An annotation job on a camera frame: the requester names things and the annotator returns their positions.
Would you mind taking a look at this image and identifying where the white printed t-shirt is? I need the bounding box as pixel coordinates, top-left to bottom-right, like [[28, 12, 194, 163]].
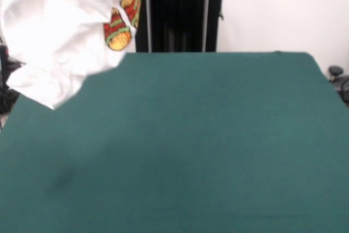
[[0, 0, 142, 110]]

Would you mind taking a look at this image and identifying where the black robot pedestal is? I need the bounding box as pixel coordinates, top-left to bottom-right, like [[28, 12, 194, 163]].
[[121, 0, 237, 53]]

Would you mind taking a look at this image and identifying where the dark green tablecloth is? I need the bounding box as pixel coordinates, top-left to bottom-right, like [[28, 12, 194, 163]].
[[0, 51, 349, 233]]

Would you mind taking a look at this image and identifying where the black office chair base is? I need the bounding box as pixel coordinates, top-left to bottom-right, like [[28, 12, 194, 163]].
[[328, 65, 349, 100]]

